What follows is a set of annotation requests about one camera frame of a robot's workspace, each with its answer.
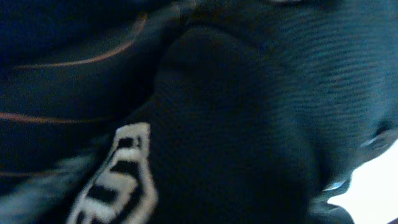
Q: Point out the black t-shirt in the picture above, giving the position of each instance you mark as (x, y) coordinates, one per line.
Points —
(261, 111)

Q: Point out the navy printed folded t-shirt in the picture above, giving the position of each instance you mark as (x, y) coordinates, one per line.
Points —
(69, 68)

